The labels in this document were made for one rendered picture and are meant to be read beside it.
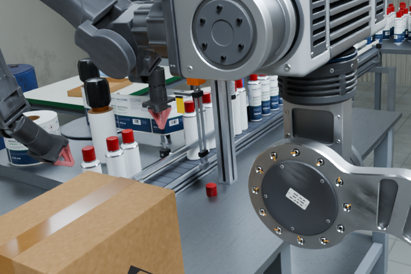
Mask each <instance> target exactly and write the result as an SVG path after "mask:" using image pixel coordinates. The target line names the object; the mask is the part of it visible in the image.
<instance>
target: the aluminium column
mask: <svg viewBox="0 0 411 274"><path fill-rule="evenodd" d="M210 88H211V96H212V109H213V123H214V130H215V144H216V152H217V165H218V179H219V183H224V184H227V185H231V184H233V183H234V182H235V181H236V180H237V165H236V156H235V141H234V124H233V116H232V100H231V84H230V81H218V80H210Z"/></svg>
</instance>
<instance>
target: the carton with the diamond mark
mask: <svg viewBox="0 0 411 274"><path fill-rule="evenodd" d="M0 274H185V272H184V266H183V256H182V247H181V241H180V231H179V221H178V215H177V206H176V196H175V191H174V190H171V189H168V188H163V187H158V186H155V185H150V184H146V183H142V182H138V180H133V179H128V178H124V177H115V176H110V175H107V174H102V173H99V172H93V171H85V172H84V173H82V174H80V175H78V176H76V177H74V178H72V179H70V180H68V181H66V182H64V183H63V184H61V185H59V186H57V187H55V188H53V189H51V190H50V191H47V192H46V193H44V194H41V195H40V196H38V197H36V198H34V199H32V200H30V201H29V202H27V203H25V204H23V205H21V206H19V207H17V208H16V209H13V210H11V211H9V212H8V213H6V214H4V215H2V216H0Z"/></svg>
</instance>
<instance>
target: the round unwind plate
mask: <svg viewBox="0 0 411 274"><path fill-rule="evenodd" d="M61 133H62V134H63V135H64V136H67V137H70V138H92V135H91V128H90V127H88V126H87V121H86V117H82V118H79V119H76V120H73V121H71V122H69V123H67V124H65V125H64V126H63V127H62V128H61Z"/></svg>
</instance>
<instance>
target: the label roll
mask: <svg viewBox="0 0 411 274"><path fill-rule="evenodd" d="M23 114H24V115H25V116H27V117H28V118H30V119H31V120H32V121H34V122H35V123H36V124H37V125H39V126H40V127H42V128H43V129H44V130H46V131H47V132H48V133H51V134H54V135H60V136H61V132H60V128H59V122H58V118H57V113H56V112H54V111H31V112H26V113H23ZM4 142H5V145H6V151H7V155H8V159H9V162H10V163H11V164H12V165H17V166H30V165H37V164H41V163H42V162H39V161H38V160H35V159H33V158H32V157H30V156H29V155H27V154H26V152H27V151H28V148H27V147H25V146H24V145H22V144H21V143H19V142H18V141H17V140H15V139H13V138H4Z"/></svg>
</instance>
